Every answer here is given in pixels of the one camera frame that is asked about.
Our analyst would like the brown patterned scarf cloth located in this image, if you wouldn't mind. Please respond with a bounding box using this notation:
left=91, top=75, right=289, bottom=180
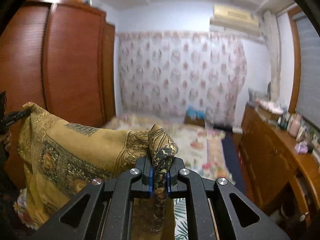
left=14, top=102, right=178, bottom=239

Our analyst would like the floral bed cover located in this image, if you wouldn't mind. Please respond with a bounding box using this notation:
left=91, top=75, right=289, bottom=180
left=103, top=113, right=235, bottom=184

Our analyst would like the palm leaf print blanket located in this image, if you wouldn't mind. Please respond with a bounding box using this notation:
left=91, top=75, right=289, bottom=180
left=174, top=198, right=188, bottom=240

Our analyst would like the wooden louvered wardrobe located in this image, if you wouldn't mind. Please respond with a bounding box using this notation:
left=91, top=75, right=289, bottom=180
left=1, top=0, right=116, bottom=127

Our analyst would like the blue item on box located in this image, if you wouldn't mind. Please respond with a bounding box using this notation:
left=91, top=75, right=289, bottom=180
left=186, top=106, right=206, bottom=120

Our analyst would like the wooden dresser cabinet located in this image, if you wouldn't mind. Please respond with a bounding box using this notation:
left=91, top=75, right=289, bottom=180
left=239, top=106, right=319, bottom=226

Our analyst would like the pink bottle on dresser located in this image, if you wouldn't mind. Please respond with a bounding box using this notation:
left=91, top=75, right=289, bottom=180
left=289, top=119, right=300, bottom=138

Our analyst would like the floral circle pattern curtain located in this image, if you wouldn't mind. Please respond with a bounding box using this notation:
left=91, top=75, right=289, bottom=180
left=118, top=31, right=247, bottom=125

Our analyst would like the grey window blind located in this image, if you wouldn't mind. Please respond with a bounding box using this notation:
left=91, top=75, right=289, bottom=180
left=293, top=12, right=320, bottom=127

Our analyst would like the beige side curtain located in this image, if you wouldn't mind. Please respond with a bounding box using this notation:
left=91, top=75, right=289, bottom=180
left=263, top=10, right=281, bottom=102

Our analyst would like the wall air conditioner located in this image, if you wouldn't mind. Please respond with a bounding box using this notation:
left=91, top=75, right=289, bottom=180
left=210, top=4, right=261, bottom=36

